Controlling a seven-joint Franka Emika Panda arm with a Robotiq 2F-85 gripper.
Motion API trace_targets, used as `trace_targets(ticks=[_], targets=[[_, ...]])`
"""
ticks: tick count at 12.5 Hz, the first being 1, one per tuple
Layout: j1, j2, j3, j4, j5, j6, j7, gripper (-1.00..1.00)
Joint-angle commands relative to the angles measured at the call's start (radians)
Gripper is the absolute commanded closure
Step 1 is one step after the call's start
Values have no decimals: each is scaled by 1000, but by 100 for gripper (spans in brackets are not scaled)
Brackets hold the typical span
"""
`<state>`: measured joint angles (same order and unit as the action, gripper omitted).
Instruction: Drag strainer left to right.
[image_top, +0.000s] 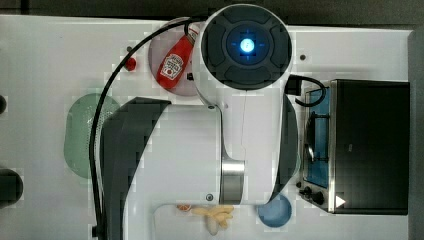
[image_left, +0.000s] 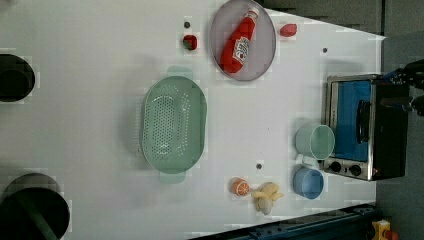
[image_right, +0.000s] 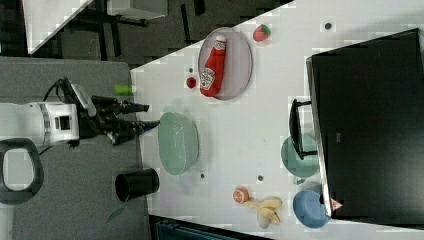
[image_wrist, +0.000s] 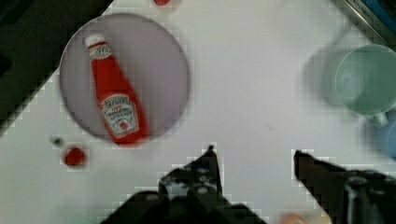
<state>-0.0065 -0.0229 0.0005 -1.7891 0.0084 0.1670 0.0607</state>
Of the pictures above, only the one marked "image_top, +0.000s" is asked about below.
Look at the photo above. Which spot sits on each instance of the green plastic strainer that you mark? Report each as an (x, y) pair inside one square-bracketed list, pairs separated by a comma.
[(77, 134)]

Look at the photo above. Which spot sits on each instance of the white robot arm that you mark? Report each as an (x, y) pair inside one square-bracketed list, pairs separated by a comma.
[(237, 147)]

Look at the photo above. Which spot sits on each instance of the grey round plate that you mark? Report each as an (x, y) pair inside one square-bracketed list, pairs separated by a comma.
[(159, 46)]

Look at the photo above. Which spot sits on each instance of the red ketchup bottle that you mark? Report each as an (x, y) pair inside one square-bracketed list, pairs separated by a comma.
[(176, 60)]

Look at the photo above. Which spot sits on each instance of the toy orange slice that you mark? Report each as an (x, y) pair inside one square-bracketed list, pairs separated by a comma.
[(184, 207)]

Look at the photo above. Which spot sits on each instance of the toy french fries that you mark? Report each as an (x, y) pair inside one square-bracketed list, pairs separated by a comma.
[(216, 217)]

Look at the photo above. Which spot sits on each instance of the toy strawberry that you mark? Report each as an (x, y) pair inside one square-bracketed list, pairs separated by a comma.
[(131, 64)]

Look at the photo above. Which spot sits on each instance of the blue bowl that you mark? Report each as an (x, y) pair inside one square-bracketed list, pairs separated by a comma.
[(276, 213)]

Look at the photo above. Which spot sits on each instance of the black toaster oven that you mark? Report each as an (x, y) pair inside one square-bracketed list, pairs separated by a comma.
[(355, 152)]

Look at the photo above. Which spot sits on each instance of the black round object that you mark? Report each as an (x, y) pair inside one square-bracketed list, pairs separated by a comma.
[(3, 104)]

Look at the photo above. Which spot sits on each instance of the black cylinder object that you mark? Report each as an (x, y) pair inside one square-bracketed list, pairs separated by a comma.
[(11, 187)]

